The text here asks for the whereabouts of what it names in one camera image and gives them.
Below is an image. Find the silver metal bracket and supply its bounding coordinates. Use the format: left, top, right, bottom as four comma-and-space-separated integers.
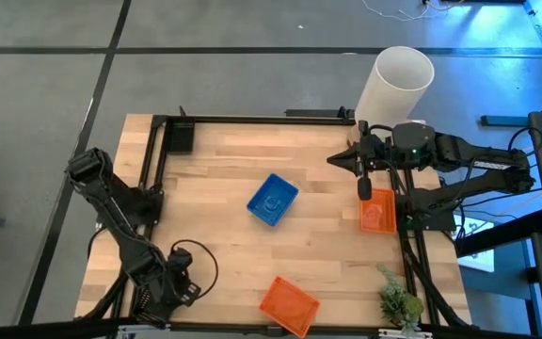
377, 328, 435, 339
116, 325, 171, 339

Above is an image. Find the orange plastic basket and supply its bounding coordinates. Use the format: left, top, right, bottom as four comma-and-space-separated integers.
359, 187, 399, 235
258, 275, 322, 339

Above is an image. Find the black aluminium table frame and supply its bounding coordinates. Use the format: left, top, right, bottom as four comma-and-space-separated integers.
76, 112, 472, 339

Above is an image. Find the thin white floor cable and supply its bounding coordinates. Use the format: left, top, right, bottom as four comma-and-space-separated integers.
361, 0, 468, 23

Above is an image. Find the blue metal floor bar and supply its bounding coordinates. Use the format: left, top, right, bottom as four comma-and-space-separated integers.
480, 114, 532, 128

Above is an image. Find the black cable bundle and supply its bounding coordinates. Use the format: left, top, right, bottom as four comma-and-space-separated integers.
81, 270, 136, 321
401, 230, 470, 330

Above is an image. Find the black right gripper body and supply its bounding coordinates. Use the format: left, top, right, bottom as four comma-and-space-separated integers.
353, 120, 394, 202

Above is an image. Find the small green artificial plant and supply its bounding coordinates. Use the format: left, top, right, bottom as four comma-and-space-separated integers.
376, 264, 425, 331

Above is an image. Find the black left cable bundle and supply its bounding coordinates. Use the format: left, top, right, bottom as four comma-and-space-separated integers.
81, 270, 136, 321

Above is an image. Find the white cylindrical lamp shade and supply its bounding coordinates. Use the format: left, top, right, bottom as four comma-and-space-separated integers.
354, 45, 436, 129

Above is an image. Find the black diagonal beam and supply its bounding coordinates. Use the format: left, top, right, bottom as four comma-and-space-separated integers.
454, 208, 542, 259

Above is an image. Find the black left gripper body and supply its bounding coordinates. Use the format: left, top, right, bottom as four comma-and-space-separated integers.
154, 248, 196, 310

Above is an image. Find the black right cable bundle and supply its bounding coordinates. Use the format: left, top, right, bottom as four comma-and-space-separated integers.
401, 230, 470, 330

